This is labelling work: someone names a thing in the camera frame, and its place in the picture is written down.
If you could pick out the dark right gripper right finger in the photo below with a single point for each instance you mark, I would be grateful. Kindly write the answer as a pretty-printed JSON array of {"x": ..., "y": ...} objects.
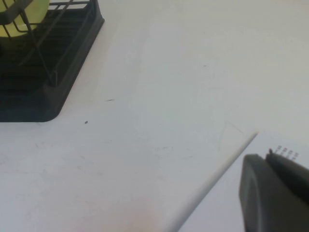
[{"x": 293, "y": 176}]

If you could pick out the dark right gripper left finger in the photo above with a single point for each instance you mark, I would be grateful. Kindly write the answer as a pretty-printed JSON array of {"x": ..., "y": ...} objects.
[{"x": 263, "y": 198}]

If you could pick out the yellow round plate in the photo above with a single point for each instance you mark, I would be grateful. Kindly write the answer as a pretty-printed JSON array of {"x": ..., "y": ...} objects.
[{"x": 8, "y": 29}]

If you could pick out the black plastic drain tray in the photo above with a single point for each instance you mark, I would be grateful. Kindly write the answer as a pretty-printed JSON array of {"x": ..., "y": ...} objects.
[{"x": 79, "y": 49}]

